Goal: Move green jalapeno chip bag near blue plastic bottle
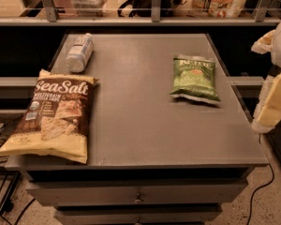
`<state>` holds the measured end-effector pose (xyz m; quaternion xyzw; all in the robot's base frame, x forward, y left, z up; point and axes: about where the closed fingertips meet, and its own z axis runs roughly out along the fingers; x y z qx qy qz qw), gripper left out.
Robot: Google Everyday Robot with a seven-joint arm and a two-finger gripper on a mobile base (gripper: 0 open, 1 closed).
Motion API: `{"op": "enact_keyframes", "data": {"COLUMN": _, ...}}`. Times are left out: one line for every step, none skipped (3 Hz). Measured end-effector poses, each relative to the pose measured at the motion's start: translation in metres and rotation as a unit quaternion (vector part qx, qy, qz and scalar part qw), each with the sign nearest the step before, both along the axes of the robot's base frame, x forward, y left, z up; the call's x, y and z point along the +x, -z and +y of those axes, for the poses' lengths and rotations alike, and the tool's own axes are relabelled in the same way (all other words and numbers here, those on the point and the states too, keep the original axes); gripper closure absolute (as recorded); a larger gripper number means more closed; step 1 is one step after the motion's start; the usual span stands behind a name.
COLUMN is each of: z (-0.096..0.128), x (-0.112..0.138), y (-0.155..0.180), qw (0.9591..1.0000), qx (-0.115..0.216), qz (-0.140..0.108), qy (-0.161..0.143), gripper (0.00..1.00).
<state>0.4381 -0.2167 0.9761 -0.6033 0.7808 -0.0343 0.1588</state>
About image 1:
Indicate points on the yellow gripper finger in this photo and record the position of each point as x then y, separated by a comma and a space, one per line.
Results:
264, 44
270, 113

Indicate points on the green jalapeno chip bag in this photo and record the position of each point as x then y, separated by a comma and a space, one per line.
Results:
194, 79

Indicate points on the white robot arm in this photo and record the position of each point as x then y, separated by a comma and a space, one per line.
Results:
276, 52

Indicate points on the colourful snack bag on shelf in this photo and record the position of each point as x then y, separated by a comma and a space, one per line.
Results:
216, 8

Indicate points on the dark bag on shelf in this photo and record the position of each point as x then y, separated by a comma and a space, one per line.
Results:
145, 8

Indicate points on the clear plastic water bottle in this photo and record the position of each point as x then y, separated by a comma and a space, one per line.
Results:
79, 54

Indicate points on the sea salt chip bag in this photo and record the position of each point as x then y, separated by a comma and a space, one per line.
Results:
56, 122

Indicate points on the grey drawer cabinet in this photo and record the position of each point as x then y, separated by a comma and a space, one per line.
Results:
139, 132

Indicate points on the upper cabinet drawer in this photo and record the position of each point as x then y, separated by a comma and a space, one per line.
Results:
136, 192

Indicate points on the cabinet drawer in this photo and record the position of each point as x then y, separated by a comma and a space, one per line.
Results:
139, 215
136, 192

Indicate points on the lower cabinet drawer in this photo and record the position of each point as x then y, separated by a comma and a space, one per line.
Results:
139, 215

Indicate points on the metal shelf rail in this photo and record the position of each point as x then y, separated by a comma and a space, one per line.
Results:
62, 13

